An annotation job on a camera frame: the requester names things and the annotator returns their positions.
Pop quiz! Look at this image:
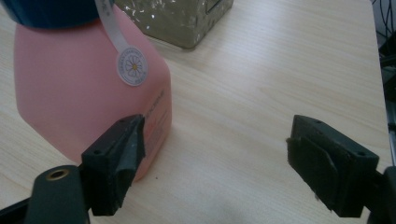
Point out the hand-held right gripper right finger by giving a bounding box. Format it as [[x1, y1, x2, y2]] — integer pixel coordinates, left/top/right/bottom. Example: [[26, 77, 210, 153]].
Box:
[[286, 114, 380, 218]]

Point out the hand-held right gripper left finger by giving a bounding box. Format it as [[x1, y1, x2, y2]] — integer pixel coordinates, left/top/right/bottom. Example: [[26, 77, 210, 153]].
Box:
[[80, 114, 147, 217]]

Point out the pink bottle with blue cap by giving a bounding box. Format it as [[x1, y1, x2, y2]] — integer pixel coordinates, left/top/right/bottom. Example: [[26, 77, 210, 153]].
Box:
[[0, 0, 173, 182]]

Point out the dark metal stand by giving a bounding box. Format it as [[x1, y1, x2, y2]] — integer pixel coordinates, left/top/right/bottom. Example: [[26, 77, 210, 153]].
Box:
[[370, 0, 396, 167]]

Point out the speckled grey-green box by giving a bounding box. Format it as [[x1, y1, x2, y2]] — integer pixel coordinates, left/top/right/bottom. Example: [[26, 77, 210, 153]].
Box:
[[114, 0, 234, 49]]

